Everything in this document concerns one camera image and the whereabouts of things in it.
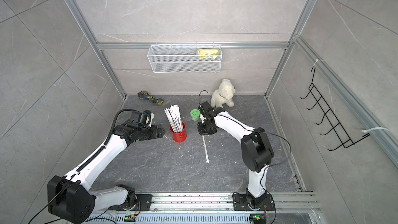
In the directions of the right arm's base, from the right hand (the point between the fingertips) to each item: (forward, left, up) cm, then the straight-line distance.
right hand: (202, 133), depth 89 cm
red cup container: (-1, +14, -2) cm, 14 cm away
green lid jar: (+15, +5, -2) cm, 16 cm away
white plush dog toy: (+24, -14, +7) cm, 29 cm away
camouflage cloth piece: (+36, +44, -3) cm, 57 cm away
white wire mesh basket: (+44, +10, +22) cm, 50 cm away
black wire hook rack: (-14, -56, +25) cm, 63 cm away
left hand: (-2, +23, +8) cm, 24 cm away
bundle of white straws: (+7, +17, +8) cm, 19 cm away
